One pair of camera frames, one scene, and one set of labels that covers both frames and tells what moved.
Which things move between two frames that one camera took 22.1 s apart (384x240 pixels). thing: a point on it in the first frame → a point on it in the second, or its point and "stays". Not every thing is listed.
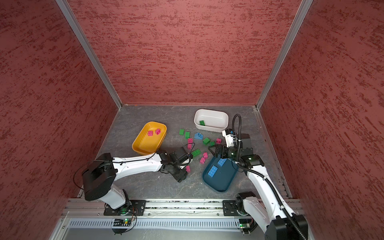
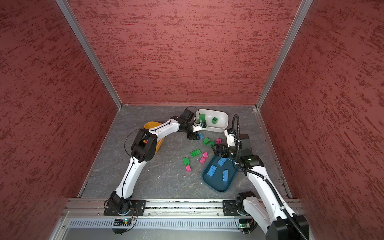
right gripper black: (223, 147) stays
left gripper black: (180, 176) → (193, 136)
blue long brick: (221, 161) stays
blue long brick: (212, 171) stays
